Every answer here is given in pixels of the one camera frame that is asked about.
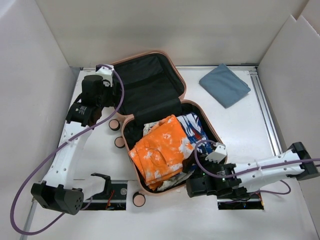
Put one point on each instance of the grey cloth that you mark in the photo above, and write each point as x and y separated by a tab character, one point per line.
224	86

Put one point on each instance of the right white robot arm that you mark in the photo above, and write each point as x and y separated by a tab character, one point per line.
210	175

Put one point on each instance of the pink hard-shell suitcase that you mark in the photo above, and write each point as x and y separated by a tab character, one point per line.
153	88

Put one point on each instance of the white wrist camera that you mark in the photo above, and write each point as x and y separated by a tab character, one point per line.
105	71
218	154

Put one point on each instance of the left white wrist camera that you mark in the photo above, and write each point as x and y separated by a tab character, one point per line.
105	71

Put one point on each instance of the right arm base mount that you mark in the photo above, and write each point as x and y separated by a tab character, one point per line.
252	202

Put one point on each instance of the cream green printed cloth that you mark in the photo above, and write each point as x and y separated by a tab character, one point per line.
174	180

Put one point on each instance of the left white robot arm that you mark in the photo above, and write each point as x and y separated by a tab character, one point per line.
59	190

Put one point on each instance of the blue white red cloth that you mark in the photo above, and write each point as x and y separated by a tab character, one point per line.
193	129

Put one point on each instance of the orange white cloth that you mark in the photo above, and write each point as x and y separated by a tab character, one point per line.
159	155

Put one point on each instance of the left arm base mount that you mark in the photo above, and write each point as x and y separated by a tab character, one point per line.
107	197

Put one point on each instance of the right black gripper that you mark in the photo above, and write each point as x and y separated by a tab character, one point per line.
197	175

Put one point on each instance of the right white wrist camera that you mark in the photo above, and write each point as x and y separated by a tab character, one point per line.
218	154

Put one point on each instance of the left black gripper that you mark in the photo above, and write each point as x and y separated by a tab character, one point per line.
110	89

